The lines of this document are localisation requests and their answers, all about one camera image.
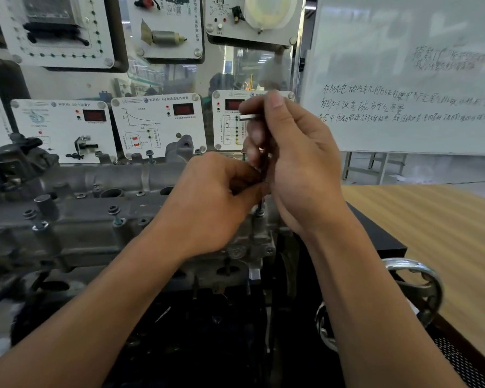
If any person's right hand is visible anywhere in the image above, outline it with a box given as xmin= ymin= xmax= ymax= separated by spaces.
xmin=238 ymin=91 xmax=349 ymax=237

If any person's left hand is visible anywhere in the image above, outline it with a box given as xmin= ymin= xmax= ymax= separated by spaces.
xmin=153 ymin=152 xmax=268 ymax=260

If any silver hex key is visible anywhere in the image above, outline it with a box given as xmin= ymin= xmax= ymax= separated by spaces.
xmin=239 ymin=113 xmax=267 ymax=217

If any grey metal engine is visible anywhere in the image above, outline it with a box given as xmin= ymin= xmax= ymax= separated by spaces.
xmin=0 ymin=133 xmax=288 ymax=303

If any person's right forearm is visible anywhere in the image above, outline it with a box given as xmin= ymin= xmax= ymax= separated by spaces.
xmin=303 ymin=205 xmax=466 ymax=388

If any person's left forearm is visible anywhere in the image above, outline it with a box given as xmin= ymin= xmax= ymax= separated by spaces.
xmin=0 ymin=230 xmax=186 ymax=388

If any white panel throttle body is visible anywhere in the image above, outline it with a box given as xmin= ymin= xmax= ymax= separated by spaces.
xmin=212 ymin=89 xmax=296 ymax=152

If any white panel curve graph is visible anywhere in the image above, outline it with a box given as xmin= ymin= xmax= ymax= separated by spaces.
xmin=111 ymin=92 xmax=207 ymax=160

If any chrome handwheel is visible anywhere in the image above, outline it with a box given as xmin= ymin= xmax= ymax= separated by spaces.
xmin=315 ymin=257 xmax=445 ymax=354

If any white panel yellow disc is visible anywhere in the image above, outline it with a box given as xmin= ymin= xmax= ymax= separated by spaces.
xmin=204 ymin=0 xmax=306 ymax=47

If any yellow blue disc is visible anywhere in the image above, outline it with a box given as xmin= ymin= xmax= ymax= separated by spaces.
xmin=244 ymin=0 xmax=299 ymax=31

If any white panel black lever sensor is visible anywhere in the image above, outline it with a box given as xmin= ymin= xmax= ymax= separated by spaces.
xmin=10 ymin=99 xmax=118 ymax=164

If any large whiteboard on stand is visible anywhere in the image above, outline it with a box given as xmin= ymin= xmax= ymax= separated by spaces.
xmin=299 ymin=0 xmax=485 ymax=186

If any white sensor training panel board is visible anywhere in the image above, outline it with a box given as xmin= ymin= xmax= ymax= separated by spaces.
xmin=0 ymin=0 xmax=308 ymax=166

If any white panel brass filter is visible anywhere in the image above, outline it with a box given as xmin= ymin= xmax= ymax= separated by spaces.
xmin=127 ymin=0 xmax=205 ymax=60

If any white panel control module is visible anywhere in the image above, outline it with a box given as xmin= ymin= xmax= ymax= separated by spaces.
xmin=0 ymin=0 xmax=116 ymax=70

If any black perforated metal panel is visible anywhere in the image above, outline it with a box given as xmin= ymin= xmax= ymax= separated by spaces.
xmin=428 ymin=327 xmax=485 ymax=388

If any clear cased control module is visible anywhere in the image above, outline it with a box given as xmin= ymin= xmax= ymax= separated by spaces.
xmin=22 ymin=0 xmax=92 ymax=47

